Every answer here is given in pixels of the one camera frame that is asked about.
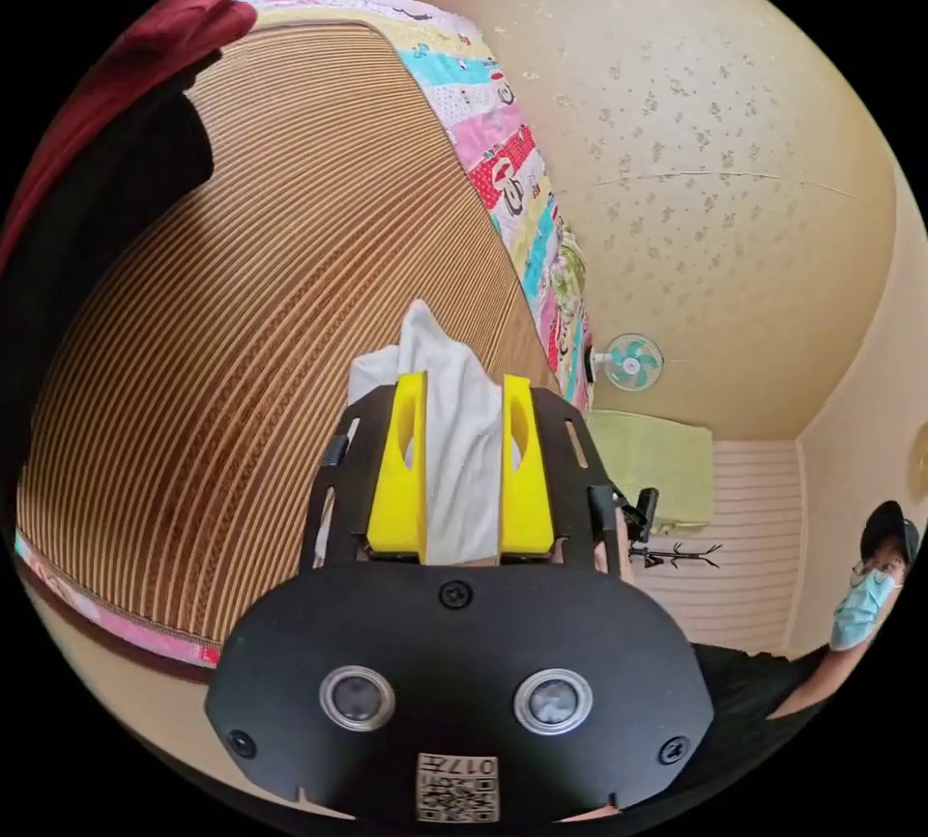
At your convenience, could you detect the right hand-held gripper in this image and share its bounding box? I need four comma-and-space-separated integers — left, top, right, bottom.
613, 486, 660, 563

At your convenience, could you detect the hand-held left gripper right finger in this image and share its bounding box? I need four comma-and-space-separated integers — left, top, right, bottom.
499, 374, 557, 557

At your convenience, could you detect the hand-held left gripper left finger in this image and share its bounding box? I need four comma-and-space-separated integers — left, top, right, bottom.
366, 371, 428, 560

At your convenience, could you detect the white long sleeve shirt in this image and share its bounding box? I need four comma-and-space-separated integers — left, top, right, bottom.
347, 299, 525, 567

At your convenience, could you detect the person's right hand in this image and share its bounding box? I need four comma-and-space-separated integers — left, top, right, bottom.
593, 525, 636, 589

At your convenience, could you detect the green curtain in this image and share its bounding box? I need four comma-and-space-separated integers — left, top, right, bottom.
585, 410, 717, 536

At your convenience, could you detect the black coat rack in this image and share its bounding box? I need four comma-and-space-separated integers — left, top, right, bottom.
628, 541, 725, 571

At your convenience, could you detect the person's body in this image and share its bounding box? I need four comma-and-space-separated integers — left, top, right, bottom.
637, 500, 923, 817

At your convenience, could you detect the bed with woven mat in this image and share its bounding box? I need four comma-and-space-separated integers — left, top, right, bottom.
14, 0, 597, 669

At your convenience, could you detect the pile of clothes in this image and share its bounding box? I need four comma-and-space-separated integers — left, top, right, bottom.
0, 0, 259, 469

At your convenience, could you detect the wall fan with teal blades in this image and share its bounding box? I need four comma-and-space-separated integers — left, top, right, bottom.
590, 332, 665, 393

